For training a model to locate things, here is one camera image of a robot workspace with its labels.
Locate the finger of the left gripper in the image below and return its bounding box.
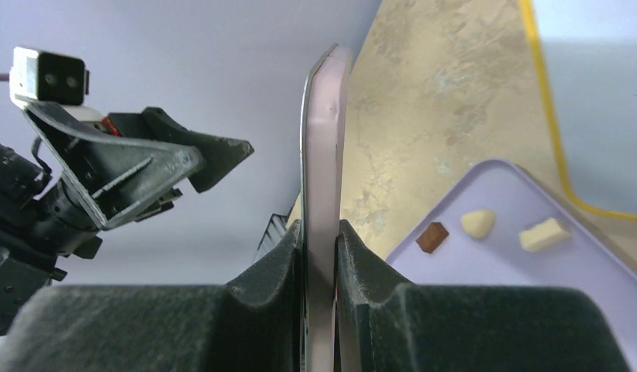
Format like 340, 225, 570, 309
141, 107, 254, 193

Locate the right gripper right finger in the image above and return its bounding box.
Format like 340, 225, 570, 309
336, 220, 629, 371

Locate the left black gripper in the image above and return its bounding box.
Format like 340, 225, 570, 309
0, 102, 205, 336

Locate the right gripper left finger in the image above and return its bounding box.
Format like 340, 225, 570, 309
0, 222, 302, 371

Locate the silver metal box lid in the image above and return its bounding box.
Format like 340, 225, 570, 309
300, 44, 353, 371

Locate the lilac plastic tray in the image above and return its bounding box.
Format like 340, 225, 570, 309
387, 159, 637, 371

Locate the brown rectangular chocolate bar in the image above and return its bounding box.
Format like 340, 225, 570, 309
415, 222, 449, 254

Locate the white teardrop chocolate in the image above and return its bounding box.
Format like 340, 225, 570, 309
460, 209, 496, 239

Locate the beige square chocolate top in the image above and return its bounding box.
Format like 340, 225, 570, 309
518, 218, 571, 252

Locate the yellow framed whiteboard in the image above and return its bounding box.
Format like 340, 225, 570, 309
520, 1, 637, 221

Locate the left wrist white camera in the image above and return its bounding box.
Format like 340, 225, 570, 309
9, 46, 89, 108

